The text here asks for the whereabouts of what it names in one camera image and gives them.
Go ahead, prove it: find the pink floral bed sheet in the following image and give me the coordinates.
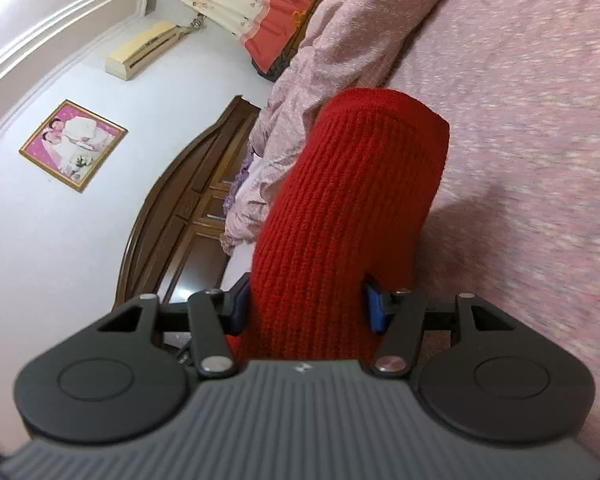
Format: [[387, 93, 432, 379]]
[[377, 0, 600, 480]]

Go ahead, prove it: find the red curtain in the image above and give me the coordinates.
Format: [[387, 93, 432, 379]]
[[242, 0, 333, 77]]

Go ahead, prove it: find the framed wall photo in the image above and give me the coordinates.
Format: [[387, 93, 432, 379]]
[[19, 100, 129, 192]]

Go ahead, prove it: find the pink floral duvet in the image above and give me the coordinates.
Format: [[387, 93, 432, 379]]
[[219, 0, 473, 258]]

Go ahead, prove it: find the cream wall air conditioner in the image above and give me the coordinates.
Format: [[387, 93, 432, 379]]
[[105, 20, 182, 82]]

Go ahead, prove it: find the purple ruffled pillow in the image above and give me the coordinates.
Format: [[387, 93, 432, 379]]
[[221, 137, 263, 218]]

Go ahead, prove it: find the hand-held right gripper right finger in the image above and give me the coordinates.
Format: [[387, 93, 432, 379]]
[[362, 274, 517, 380]]

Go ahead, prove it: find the red knit cardigan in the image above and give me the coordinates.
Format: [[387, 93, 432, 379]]
[[230, 87, 452, 378]]

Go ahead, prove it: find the wooden headboard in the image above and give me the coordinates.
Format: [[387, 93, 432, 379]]
[[114, 94, 283, 323]]

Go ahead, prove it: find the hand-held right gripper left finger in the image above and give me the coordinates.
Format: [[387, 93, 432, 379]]
[[97, 272, 253, 380]]

